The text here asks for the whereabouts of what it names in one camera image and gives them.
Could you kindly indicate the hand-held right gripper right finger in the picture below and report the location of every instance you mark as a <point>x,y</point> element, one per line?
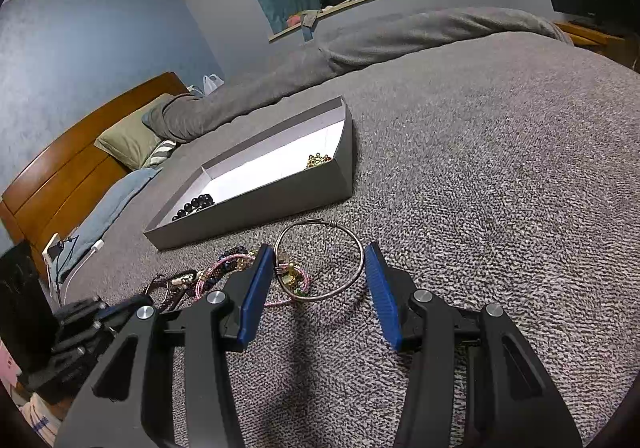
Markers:
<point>382,298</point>

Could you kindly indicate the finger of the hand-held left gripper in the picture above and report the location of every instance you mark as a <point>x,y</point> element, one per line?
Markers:
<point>122,310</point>

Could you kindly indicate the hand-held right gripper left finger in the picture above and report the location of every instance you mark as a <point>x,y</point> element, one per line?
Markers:
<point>255,298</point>

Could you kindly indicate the silver hoop bangle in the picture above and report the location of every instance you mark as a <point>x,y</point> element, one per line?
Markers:
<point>350,278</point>

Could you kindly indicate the white shallow tray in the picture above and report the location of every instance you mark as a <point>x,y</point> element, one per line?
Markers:
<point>270,188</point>

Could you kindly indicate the light blue blanket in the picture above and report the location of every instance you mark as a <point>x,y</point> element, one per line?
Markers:
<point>107,208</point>

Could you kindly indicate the wooden headboard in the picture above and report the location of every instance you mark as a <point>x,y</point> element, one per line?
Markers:
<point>55,168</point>

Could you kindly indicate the grey bedspread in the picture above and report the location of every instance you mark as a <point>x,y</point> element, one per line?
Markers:
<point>475,168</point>

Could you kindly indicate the striped pillow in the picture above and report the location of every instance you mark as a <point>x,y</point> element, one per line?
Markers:
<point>161,152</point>

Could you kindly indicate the olive pillow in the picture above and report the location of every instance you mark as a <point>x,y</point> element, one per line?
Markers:
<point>132,136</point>

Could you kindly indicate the white plastic bag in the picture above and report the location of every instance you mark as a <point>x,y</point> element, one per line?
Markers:
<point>212,84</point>

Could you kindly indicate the rolled grey blanket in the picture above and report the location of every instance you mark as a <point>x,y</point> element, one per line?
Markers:
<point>380,41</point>

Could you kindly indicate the wooden window sill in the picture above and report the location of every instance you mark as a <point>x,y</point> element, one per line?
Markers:
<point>350,8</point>

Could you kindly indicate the wooden television stand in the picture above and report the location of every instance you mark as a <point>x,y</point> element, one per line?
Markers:
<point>590,36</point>

